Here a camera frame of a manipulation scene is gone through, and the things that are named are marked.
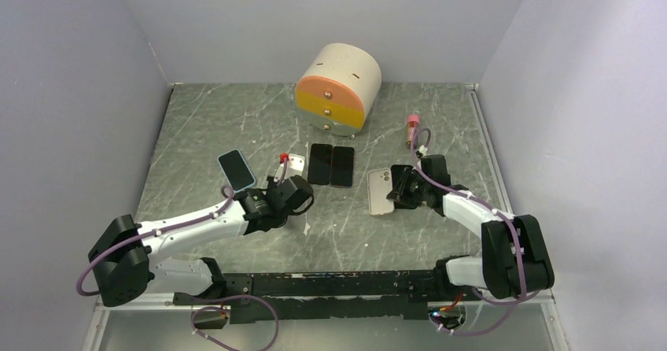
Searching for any purple bare phone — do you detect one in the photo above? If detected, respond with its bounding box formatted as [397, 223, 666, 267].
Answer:
[330, 146, 355, 187]

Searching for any pink capped marker tube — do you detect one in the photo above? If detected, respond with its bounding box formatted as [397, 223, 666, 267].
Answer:
[405, 113, 420, 149]

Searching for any bare black phone removed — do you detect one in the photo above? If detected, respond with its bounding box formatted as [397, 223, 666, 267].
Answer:
[307, 143, 334, 185]

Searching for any round pastel drawer cabinet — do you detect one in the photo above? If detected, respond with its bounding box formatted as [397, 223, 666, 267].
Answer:
[295, 42, 382, 137]

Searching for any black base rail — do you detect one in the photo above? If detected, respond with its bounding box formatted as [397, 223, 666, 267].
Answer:
[174, 270, 483, 324]

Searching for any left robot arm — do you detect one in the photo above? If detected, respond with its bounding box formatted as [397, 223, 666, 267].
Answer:
[76, 175, 314, 307]

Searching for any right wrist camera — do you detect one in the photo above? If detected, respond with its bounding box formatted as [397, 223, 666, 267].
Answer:
[415, 145, 428, 158]

